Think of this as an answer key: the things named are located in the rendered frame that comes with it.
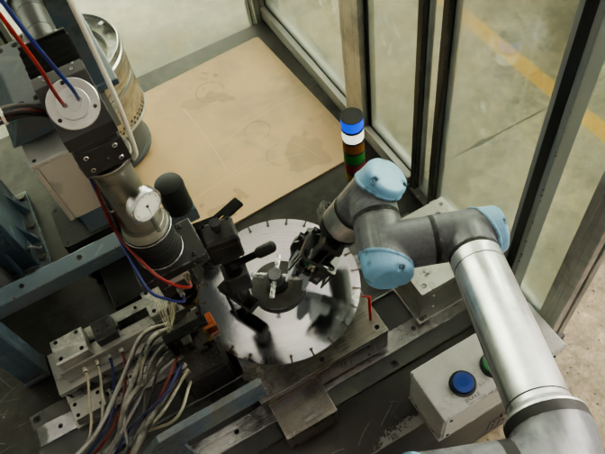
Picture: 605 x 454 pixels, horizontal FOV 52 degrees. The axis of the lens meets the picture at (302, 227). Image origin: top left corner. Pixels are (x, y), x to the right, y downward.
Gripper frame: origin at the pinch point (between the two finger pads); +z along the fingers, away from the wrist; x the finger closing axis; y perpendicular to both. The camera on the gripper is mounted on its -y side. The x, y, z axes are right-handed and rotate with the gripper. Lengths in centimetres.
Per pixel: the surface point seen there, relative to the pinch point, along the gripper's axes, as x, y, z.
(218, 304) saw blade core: -9.9, 7.6, 11.8
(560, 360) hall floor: 104, -55, 43
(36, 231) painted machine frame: -57, -13, 56
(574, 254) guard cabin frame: 36, -5, -35
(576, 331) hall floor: 107, -67, 39
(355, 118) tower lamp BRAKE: -5.2, -22.5, -22.4
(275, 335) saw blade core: 1.9, 11.3, 5.9
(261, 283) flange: -4.5, 1.9, 6.1
